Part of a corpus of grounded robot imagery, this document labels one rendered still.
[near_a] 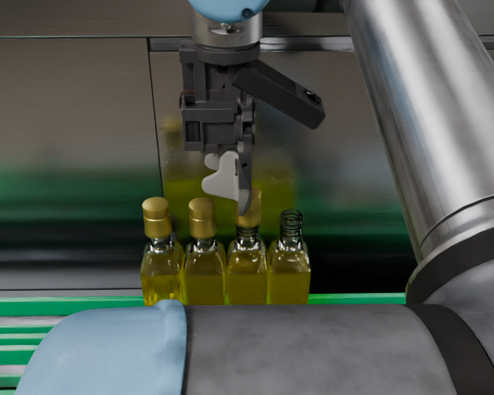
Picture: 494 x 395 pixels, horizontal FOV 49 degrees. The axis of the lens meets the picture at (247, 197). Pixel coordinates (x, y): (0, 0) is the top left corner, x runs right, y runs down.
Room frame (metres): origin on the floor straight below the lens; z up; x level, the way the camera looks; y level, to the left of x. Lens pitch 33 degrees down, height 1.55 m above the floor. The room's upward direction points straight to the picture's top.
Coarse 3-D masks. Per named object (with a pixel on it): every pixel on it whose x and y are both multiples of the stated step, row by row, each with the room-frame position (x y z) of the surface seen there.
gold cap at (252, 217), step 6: (252, 186) 0.60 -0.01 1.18; (252, 192) 0.58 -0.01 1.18; (258, 192) 0.58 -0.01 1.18; (252, 198) 0.57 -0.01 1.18; (258, 198) 0.57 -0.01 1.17; (234, 204) 0.58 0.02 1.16; (252, 204) 0.57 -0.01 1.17; (258, 204) 0.57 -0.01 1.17; (234, 210) 0.58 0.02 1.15; (252, 210) 0.57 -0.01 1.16; (258, 210) 0.57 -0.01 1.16; (234, 216) 0.58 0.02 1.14; (240, 216) 0.57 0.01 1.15; (246, 216) 0.56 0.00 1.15; (252, 216) 0.57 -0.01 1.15; (258, 216) 0.57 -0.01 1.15; (234, 222) 0.58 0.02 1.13; (240, 222) 0.57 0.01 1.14; (246, 222) 0.56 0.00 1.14; (252, 222) 0.57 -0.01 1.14; (258, 222) 0.57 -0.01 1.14
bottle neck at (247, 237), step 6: (240, 228) 0.57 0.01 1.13; (246, 228) 0.57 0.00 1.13; (252, 228) 0.57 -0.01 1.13; (258, 228) 0.58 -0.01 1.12; (240, 234) 0.57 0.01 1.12; (246, 234) 0.57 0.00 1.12; (252, 234) 0.57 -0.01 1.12; (240, 240) 0.57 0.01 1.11; (246, 240) 0.57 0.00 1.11; (252, 240) 0.57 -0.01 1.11; (240, 246) 0.57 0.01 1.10; (246, 246) 0.57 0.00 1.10; (252, 246) 0.57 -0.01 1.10
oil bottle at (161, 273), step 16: (144, 256) 0.56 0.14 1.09; (160, 256) 0.56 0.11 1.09; (176, 256) 0.56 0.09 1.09; (144, 272) 0.55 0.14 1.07; (160, 272) 0.55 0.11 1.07; (176, 272) 0.55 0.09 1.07; (144, 288) 0.55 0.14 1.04; (160, 288) 0.55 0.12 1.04; (176, 288) 0.55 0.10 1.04; (144, 304) 0.55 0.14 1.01
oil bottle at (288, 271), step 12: (276, 240) 0.60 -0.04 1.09; (276, 252) 0.57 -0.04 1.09; (288, 252) 0.57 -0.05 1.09; (300, 252) 0.57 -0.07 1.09; (276, 264) 0.56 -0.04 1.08; (288, 264) 0.56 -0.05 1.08; (300, 264) 0.56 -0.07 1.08; (276, 276) 0.55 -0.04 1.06; (288, 276) 0.55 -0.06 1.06; (300, 276) 0.55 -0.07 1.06; (276, 288) 0.55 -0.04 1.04; (288, 288) 0.55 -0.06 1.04; (300, 288) 0.55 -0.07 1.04; (276, 300) 0.55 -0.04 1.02; (288, 300) 0.55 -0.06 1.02; (300, 300) 0.55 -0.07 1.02
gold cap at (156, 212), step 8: (152, 200) 0.58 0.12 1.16; (160, 200) 0.58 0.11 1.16; (144, 208) 0.57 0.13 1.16; (152, 208) 0.57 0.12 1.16; (160, 208) 0.57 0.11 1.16; (168, 208) 0.57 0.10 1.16; (144, 216) 0.57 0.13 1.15; (152, 216) 0.56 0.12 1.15; (160, 216) 0.56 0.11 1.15; (168, 216) 0.57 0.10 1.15; (144, 224) 0.57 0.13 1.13; (152, 224) 0.56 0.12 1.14; (160, 224) 0.56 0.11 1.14; (168, 224) 0.57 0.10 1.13; (152, 232) 0.56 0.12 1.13; (160, 232) 0.56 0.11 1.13; (168, 232) 0.57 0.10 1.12
